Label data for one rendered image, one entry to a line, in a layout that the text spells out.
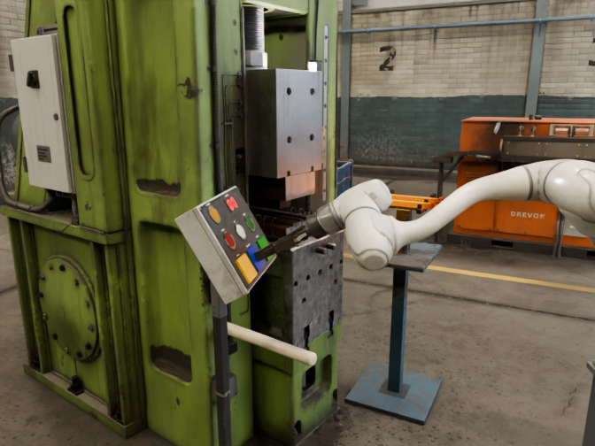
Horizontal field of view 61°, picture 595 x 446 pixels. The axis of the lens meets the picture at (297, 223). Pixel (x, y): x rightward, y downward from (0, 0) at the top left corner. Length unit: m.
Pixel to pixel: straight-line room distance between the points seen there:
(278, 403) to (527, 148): 3.59
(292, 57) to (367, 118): 7.49
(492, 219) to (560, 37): 4.57
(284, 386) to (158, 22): 1.53
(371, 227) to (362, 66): 8.60
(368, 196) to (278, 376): 1.09
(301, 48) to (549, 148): 3.25
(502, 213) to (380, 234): 4.13
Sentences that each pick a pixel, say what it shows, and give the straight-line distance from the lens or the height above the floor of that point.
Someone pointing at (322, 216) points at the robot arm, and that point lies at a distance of 1.43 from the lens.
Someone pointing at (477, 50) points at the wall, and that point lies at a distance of 9.38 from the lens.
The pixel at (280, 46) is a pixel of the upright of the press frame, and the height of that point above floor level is 1.71.
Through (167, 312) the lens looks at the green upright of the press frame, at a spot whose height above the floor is 0.60.
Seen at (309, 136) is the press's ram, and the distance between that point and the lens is 2.05.
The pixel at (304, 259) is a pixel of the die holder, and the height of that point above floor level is 0.85.
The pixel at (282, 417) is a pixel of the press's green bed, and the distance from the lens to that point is 2.33.
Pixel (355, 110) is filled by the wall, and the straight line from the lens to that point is 9.85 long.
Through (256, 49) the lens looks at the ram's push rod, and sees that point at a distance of 2.12.
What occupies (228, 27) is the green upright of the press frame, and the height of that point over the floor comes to 1.72.
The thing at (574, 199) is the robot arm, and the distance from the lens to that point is 1.39.
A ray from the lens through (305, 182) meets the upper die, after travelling 2.05.
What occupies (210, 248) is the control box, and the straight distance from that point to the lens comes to 1.41.
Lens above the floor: 1.49
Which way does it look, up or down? 14 degrees down
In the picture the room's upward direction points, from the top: straight up
